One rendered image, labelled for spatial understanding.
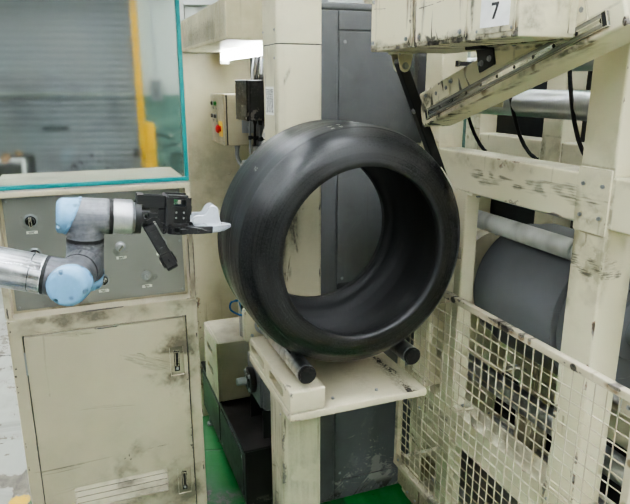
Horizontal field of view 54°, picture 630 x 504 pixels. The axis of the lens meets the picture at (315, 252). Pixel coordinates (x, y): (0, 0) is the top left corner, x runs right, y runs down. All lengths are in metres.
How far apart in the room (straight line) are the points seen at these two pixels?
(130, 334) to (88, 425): 0.32
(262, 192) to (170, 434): 1.09
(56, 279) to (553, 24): 1.03
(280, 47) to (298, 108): 0.16
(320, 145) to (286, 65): 0.39
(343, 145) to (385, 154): 0.10
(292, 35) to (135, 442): 1.36
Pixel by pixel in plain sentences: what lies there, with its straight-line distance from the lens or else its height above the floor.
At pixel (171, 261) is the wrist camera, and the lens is 1.37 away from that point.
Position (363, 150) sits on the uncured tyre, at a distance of 1.36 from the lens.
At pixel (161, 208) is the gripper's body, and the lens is 1.35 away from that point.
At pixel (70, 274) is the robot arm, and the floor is 1.22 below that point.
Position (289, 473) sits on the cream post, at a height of 0.38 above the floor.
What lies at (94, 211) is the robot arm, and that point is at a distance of 1.32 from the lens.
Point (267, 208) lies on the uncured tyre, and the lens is 1.30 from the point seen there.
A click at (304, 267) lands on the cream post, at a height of 1.04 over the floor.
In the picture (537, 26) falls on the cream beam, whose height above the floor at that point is 1.66.
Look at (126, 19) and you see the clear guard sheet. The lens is 1.90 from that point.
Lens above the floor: 1.55
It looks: 15 degrees down
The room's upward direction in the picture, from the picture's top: straight up
